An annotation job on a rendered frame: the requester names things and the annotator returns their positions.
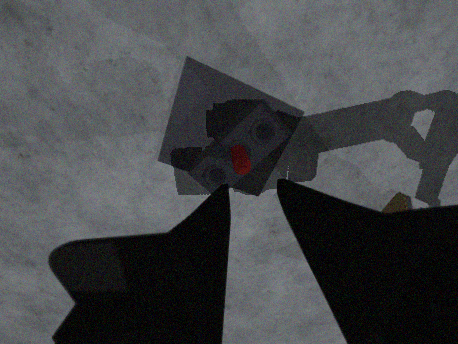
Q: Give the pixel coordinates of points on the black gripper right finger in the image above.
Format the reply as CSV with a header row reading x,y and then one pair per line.
x,y
362,258

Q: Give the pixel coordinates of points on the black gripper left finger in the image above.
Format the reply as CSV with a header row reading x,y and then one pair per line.
x,y
191,258

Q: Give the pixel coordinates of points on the dark red peg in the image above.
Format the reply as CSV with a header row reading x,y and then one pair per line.
x,y
241,162

